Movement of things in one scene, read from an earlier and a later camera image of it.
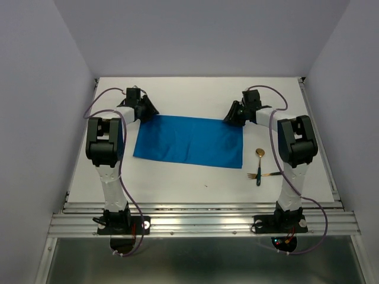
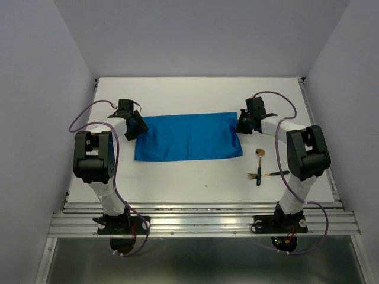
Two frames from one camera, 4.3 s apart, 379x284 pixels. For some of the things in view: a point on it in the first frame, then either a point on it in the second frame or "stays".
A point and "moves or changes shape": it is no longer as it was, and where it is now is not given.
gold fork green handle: [253, 176] stays
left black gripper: [150, 110] → [141, 127]
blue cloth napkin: [196, 140] moves or changes shape
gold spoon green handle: [260, 152] stays
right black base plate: [279, 223] stays
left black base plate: [122, 225] stays
